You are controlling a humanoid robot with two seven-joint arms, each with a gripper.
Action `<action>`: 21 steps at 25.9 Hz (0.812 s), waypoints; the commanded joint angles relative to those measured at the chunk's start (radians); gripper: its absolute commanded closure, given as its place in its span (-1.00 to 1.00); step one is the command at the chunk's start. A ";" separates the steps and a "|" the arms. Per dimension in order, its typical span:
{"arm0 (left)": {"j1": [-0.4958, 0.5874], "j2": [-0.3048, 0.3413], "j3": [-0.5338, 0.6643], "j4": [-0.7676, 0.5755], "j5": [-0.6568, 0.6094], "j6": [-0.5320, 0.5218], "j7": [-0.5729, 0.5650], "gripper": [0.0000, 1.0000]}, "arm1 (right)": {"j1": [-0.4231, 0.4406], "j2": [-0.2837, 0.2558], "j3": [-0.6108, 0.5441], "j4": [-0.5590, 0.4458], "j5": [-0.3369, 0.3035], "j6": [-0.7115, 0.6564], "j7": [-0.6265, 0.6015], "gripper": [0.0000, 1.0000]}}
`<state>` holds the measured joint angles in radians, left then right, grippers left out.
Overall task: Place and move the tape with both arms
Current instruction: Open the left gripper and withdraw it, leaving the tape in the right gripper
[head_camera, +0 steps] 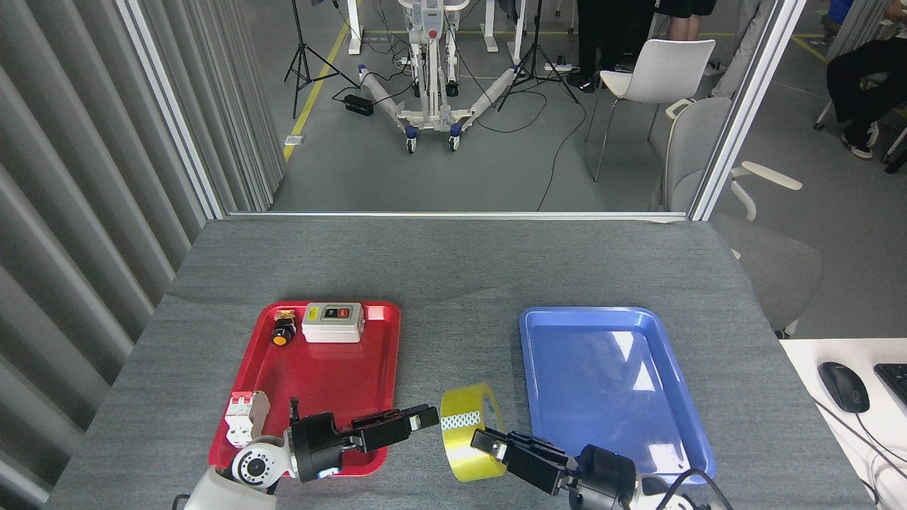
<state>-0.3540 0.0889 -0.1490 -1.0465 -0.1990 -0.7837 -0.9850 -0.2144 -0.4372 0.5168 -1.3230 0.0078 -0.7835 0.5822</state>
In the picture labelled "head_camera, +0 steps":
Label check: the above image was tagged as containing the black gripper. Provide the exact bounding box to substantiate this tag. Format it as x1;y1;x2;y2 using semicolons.
471;426;640;510
287;398;441;484

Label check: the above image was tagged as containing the yellow tape roll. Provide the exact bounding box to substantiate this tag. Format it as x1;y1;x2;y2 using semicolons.
440;382;506;483

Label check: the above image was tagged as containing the red plastic tray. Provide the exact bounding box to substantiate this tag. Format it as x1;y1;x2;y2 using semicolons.
209;301;401;477

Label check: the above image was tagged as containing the blue plastic tray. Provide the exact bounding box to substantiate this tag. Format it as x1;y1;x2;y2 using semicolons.
519;306;715;486

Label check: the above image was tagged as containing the yellow push button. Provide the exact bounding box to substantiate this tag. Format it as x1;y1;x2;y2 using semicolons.
272;309;298;348

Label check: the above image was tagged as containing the white circuit breaker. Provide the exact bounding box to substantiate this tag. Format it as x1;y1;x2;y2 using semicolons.
225;391;271;448

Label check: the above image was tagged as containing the white desk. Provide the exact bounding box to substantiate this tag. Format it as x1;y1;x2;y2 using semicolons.
778;338;907;510

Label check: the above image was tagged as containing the black computer mouse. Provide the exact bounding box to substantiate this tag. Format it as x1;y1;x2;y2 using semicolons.
818;361;871;414

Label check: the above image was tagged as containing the white wheeled stand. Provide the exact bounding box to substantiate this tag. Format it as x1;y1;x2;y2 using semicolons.
356;0;524;154

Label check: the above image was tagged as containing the grey office chair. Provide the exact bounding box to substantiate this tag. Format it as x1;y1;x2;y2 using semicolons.
648;97;824;339

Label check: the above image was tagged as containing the black keyboard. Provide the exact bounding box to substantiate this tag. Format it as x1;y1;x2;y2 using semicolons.
873;363;907;408

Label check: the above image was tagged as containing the white desk leg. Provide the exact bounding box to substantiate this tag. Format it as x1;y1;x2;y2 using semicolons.
480;0;499;53
345;0;364;56
510;0;529;64

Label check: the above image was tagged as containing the black tripod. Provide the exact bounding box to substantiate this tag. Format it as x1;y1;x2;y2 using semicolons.
283;0;359;120
496;0;580;113

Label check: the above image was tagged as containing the white plastic chair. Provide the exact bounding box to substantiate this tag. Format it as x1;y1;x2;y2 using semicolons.
585;39;716;183

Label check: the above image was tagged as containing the person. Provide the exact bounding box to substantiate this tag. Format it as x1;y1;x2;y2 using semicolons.
665;0;757;121
567;0;656;94
826;0;907;160
653;0;716;42

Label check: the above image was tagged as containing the white two-button switch box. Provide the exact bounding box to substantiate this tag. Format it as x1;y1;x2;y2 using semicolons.
302;302;366;344

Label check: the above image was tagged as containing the silver aluminium rail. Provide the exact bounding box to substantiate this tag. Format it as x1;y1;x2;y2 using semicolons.
227;210;692;222

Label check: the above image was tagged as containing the silver aluminium post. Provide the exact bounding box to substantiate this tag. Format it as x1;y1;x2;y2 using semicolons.
687;0;809;222
117;0;227;220

